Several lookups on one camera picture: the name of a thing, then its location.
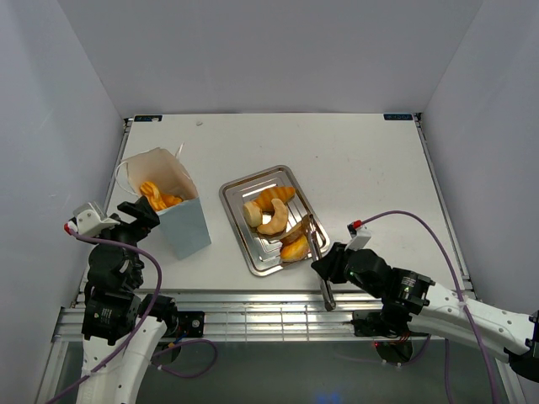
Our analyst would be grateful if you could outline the brown chocolate bread piece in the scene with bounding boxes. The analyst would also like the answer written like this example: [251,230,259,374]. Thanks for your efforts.
[280,221,308,244]

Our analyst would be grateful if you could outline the pale round bread roll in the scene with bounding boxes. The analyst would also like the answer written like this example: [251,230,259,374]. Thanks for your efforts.
[243,201,263,228]

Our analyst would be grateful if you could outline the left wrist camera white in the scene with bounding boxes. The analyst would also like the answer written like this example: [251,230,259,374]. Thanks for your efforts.
[64,201,120,237]

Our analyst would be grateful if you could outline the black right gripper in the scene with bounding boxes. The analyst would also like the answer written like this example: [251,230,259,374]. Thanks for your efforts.
[310,242,381,299]

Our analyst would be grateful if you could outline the silver metal tongs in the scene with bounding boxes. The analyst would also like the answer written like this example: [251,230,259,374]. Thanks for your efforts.
[302,214,337,312]

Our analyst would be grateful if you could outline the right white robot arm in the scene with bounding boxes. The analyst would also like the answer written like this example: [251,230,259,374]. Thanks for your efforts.
[312,243,538,381]

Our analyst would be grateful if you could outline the aluminium front frame rail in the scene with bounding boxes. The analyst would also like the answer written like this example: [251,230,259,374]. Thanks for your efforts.
[50,290,506,344]

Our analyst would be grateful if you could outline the curved croissant bread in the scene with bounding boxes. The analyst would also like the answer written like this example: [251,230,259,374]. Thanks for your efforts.
[257,199,288,236]

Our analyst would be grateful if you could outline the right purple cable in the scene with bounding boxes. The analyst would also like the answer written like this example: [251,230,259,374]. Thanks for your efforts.
[361,210,502,404]

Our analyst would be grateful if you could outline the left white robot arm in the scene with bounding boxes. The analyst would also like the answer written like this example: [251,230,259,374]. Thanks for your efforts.
[73,197,179,403]

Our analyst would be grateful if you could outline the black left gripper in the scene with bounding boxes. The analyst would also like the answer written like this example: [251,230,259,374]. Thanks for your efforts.
[77,194,159,285]

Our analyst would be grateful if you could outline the aluminium table edge rail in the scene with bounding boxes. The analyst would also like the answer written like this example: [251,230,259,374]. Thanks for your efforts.
[104,116,134,208]

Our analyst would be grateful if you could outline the light blue paper bag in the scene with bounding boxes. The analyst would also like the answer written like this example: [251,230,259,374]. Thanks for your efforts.
[115,146,211,259]

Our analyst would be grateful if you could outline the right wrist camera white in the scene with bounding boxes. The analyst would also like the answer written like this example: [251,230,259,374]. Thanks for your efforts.
[345,221,371,251]

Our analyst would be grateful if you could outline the orange scored oval bread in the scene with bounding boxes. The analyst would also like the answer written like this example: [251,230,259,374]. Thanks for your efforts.
[254,186,296,212]

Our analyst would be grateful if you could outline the orange twisted braided bread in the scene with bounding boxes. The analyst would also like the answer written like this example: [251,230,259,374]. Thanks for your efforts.
[140,181,183,212]

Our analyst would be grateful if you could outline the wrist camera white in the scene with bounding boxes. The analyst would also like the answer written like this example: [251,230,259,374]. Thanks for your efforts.
[64,201,120,237]
[345,221,371,251]

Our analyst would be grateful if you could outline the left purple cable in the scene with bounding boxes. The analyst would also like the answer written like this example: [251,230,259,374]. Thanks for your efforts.
[48,231,220,404]

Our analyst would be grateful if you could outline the purple cable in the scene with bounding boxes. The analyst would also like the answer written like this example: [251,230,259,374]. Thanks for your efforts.
[48,231,220,404]
[361,210,502,404]

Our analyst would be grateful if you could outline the silver metal tray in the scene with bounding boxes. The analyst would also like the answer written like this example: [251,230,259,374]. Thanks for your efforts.
[219,165,330,277]

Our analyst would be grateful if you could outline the golden glazed bun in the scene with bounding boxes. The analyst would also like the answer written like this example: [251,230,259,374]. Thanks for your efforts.
[280,235,310,262]

